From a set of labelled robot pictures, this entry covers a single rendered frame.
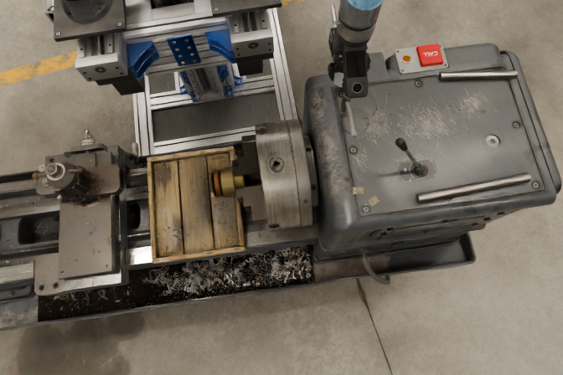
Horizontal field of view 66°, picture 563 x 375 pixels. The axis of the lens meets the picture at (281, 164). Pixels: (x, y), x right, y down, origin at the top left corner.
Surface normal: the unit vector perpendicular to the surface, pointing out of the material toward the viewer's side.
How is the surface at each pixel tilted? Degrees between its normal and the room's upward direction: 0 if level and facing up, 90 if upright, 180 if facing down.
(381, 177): 0
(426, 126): 0
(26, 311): 0
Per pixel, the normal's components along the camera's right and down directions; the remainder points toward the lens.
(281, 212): 0.10, 0.59
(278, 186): 0.04, 0.15
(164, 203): -0.02, -0.31
